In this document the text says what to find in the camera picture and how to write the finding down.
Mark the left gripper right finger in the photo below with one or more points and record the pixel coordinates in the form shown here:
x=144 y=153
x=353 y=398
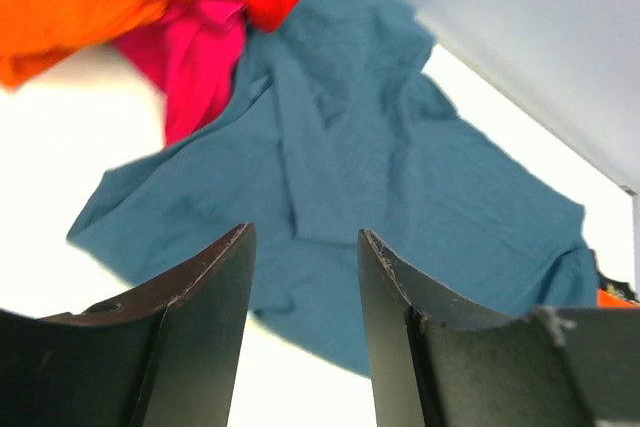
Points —
x=439 y=359

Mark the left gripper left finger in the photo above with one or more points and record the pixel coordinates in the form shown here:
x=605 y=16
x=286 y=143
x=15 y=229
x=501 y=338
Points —
x=164 y=353

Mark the teal blue t shirt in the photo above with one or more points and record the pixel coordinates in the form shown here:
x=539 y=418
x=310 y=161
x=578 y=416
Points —
x=332 y=128

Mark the folded orange t shirt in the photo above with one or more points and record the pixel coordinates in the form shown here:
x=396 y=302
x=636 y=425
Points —
x=607 y=300

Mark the folded black t shirt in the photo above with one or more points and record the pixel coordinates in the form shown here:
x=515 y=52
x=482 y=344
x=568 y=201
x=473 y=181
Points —
x=614 y=287

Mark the pink t shirt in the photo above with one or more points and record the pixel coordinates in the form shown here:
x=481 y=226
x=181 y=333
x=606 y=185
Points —
x=190 y=55

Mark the orange crumpled t shirt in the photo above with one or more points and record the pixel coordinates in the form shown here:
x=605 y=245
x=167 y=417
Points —
x=36 y=34

